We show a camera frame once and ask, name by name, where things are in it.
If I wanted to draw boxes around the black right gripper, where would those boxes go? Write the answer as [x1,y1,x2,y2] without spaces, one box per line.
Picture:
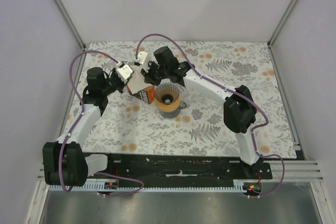
[141,61,169,87]

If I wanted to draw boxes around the grey ribbed glass dripper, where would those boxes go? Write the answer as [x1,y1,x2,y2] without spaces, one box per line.
[155,83,180,104]

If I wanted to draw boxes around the orange coffee filter box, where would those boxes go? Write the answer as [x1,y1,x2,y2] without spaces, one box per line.
[125,66,156,105]

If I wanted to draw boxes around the round wooden dripper stand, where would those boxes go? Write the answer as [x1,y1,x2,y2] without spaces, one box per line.
[154,97,181,112]

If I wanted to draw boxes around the grey glass carafe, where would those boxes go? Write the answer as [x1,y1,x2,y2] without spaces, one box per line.
[160,101,187,119]

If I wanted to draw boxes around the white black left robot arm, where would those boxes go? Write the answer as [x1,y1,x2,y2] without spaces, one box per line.
[43,66,133,189]

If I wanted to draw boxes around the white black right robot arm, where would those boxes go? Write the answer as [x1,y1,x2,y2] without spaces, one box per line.
[136,46,260,179]

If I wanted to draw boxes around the floral tablecloth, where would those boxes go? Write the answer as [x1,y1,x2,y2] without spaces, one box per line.
[61,40,299,159]

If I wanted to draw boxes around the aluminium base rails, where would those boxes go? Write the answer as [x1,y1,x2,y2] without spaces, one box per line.
[36,140,326,183]

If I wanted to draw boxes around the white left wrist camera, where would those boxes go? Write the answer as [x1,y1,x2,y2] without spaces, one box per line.
[116,61,134,83]

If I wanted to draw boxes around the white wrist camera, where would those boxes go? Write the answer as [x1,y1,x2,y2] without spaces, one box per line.
[134,51,152,68]
[116,61,134,83]

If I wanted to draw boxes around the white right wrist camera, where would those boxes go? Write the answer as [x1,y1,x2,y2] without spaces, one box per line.
[134,51,152,68]

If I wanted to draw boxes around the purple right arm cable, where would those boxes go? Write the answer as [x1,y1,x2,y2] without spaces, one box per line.
[135,34,286,199]

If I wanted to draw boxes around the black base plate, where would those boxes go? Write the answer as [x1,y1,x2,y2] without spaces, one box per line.
[104,153,272,181]

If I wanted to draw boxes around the light blue cable duct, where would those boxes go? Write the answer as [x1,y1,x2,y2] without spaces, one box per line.
[49,179,259,192]

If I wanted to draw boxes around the aluminium frame post left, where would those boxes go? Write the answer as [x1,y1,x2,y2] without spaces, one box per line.
[53,0,86,50]

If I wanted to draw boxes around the aluminium frame post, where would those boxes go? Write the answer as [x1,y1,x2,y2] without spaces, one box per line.
[53,0,86,50]
[267,0,299,48]

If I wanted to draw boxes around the aluminium frame post right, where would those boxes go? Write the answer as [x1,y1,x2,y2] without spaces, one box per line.
[267,0,299,48]

